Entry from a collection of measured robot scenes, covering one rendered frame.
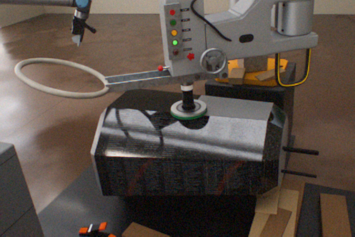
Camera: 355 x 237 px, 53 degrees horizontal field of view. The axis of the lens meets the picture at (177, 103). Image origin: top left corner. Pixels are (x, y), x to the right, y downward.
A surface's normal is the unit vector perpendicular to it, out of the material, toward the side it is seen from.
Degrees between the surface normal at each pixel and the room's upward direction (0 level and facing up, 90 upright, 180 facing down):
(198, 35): 90
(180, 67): 90
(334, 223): 0
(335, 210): 0
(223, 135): 45
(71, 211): 0
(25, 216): 90
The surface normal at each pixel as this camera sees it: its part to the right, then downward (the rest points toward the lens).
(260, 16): 0.21, 0.41
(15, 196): 0.92, 0.10
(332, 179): -0.08, -0.90
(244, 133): -0.29, -0.33
